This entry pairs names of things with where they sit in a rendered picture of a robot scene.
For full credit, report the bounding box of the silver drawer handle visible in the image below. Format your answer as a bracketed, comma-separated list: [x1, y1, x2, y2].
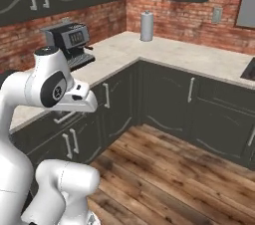
[52, 111, 78, 125]

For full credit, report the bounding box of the silver lower cupboard handle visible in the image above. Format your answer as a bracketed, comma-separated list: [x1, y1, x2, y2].
[102, 82, 112, 110]
[186, 77, 196, 105]
[246, 124, 255, 147]
[69, 127, 81, 155]
[61, 132, 74, 160]

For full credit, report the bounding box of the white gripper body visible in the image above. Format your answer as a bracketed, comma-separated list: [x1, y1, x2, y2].
[55, 90, 100, 114]

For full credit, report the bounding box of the black and silver coffee machine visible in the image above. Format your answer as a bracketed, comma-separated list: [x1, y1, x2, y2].
[40, 22, 97, 73]

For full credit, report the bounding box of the dark drawer front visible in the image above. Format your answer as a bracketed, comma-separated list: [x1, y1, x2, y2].
[46, 84, 103, 137]

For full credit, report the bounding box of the white paper towel roll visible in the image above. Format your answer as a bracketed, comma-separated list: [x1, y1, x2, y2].
[139, 10, 155, 43]

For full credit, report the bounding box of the dark lower cupboard door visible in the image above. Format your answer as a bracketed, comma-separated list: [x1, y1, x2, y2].
[99, 64, 139, 144]
[23, 125, 74, 183]
[192, 75, 255, 171]
[141, 64, 197, 141]
[69, 111, 105, 165]

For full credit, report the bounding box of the black hob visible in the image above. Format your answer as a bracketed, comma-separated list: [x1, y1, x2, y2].
[239, 57, 255, 83]

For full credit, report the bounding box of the dark framed window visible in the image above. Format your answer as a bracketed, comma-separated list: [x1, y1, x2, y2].
[233, 0, 255, 31]

